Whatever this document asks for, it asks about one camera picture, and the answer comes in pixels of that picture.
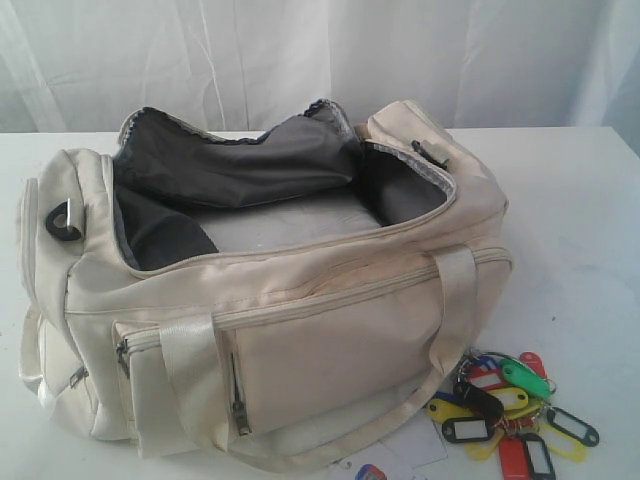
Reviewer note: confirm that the cream fabric duffel bag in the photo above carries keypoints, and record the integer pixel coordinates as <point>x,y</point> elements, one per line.
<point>289,299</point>

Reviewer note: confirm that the colourful key tag bunch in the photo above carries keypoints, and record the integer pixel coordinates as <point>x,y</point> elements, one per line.
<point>497,403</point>

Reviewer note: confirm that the white paper card with logo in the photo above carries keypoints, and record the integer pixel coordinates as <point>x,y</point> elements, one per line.
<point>397,456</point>

